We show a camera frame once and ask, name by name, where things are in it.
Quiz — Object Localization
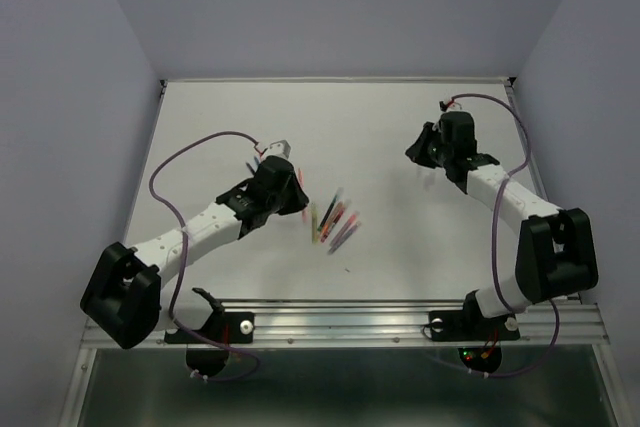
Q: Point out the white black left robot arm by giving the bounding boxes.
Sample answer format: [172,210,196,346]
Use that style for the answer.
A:
[80,156,309,349]

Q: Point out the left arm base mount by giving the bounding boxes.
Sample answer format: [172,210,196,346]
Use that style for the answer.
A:
[164,287,261,383]

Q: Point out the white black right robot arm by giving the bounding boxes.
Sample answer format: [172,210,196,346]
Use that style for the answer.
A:
[405,111,599,337]

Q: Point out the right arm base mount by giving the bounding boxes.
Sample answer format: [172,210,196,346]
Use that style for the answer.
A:
[421,292,520,377]

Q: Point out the yellow pen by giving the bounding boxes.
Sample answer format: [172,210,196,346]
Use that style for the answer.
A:
[310,202,319,244]

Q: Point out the green pen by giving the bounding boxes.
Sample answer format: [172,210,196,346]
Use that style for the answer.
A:
[318,187,343,232]

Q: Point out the orange brown pen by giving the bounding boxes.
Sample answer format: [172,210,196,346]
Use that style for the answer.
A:
[320,201,344,243]

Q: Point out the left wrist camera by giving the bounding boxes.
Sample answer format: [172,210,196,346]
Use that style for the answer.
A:
[254,140,291,160]

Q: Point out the aluminium rail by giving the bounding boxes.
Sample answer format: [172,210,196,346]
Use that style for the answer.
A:
[82,299,611,348]

